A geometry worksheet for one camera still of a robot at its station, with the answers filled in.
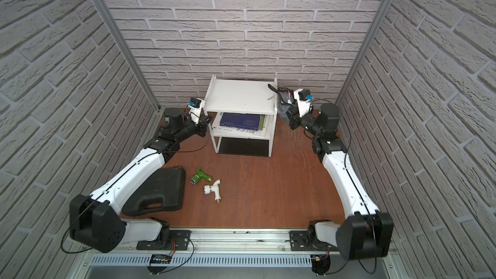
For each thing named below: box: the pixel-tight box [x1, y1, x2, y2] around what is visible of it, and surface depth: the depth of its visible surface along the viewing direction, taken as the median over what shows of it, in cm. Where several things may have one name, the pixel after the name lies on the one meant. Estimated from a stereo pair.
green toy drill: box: [189, 166, 214, 185], surface depth 90 cm
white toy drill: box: [202, 178, 221, 203], surface depth 87 cm
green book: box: [259, 114, 266, 131], surface depth 90 cm
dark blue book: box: [219, 112, 261, 131], surface depth 89 cm
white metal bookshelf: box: [203, 74, 278, 158], surface depth 83 cm
